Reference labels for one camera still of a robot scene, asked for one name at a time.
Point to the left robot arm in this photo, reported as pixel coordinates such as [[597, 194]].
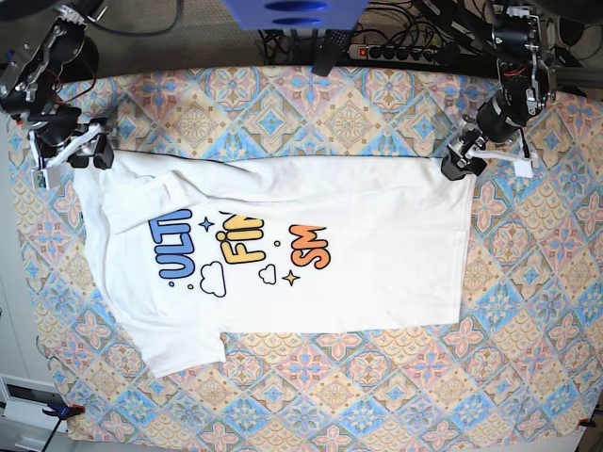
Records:
[[526, 76]]

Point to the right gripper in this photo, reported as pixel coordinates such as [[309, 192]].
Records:
[[87, 143]]

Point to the white printed T-shirt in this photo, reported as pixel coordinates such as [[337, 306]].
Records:
[[185, 250]]

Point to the table clamp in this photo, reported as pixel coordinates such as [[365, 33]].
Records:
[[63, 412], [587, 423]]

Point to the white cabinet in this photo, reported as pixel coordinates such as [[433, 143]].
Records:
[[26, 399]]

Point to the blue plastic box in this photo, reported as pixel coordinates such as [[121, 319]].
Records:
[[284, 14]]

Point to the right table clamp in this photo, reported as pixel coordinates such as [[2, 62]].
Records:
[[587, 423]]

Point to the white power strip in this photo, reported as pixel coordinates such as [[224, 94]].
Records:
[[391, 53]]

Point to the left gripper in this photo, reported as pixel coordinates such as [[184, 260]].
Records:
[[470, 139]]

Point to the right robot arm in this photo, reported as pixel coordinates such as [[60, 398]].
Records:
[[31, 81]]

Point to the left table clamp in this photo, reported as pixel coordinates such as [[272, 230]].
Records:
[[63, 412]]

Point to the patterned colourful tablecloth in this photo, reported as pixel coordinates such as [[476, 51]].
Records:
[[522, 365]]

